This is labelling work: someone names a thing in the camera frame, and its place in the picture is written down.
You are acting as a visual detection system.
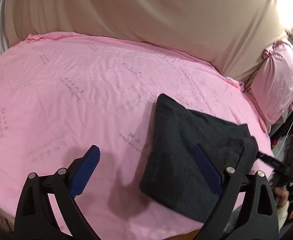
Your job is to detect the right hand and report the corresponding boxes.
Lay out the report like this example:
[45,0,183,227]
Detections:
[274,187,289,208]

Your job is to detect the pink pillow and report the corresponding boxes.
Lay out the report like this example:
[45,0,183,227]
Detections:
[250,38,293,126]

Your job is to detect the cream right sleeve forearm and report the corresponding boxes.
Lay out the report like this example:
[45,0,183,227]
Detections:
[277,201,289,230]

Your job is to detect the pink bed sheet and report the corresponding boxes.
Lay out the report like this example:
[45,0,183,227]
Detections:
[0,32,272,239]

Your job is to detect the dark grey pants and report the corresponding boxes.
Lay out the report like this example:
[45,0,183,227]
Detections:
[139,94,258,222]

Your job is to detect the beige curtain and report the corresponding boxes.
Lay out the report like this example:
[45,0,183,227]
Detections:
[5,0,293,80]

